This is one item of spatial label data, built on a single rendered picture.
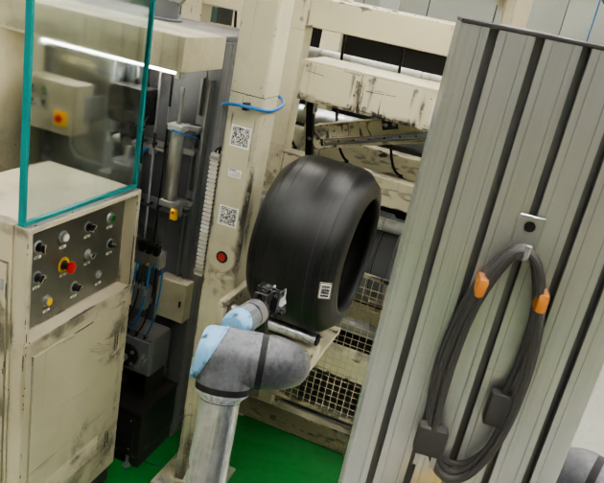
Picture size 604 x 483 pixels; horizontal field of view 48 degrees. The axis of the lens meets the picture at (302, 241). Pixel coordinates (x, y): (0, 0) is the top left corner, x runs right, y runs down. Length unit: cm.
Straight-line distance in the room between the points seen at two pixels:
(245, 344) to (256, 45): 117
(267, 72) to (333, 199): 47
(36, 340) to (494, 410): 162
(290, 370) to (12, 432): 119
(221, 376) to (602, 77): 94
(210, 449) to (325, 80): 145
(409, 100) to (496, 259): 167
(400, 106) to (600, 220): 168
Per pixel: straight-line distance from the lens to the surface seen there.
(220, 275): 249
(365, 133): 258
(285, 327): 236
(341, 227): 209
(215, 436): 144
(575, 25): 1130
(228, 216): 240
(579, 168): 74
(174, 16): 278
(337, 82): 244
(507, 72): 72
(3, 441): 242
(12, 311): 214
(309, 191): 214
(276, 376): 139
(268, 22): 225
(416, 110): 238
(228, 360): 138
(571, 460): 132
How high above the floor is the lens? 203
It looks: 21 degrees down
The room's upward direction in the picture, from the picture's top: 11 degrees clockwise
